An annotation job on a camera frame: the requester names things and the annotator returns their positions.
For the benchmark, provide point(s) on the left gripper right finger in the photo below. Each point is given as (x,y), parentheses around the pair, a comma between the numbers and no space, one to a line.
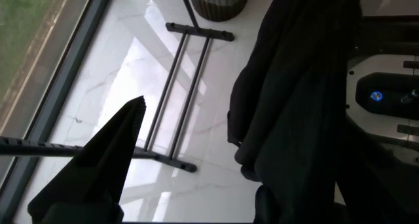
(383,191)

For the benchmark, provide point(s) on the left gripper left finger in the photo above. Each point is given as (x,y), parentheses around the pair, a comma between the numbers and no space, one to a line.
(98,171)

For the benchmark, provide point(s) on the black garment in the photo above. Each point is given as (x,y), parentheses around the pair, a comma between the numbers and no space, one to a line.
(294,103)

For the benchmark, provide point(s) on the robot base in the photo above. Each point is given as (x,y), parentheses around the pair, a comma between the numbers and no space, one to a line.
(386,93)

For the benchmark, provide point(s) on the black clothes rack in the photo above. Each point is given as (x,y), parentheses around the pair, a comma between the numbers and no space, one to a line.
(193,76)

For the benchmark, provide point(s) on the white laundry basket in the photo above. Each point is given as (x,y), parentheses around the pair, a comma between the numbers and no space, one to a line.
(219,6)

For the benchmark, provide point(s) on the window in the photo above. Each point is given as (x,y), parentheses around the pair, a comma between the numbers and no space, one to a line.
(36,53)

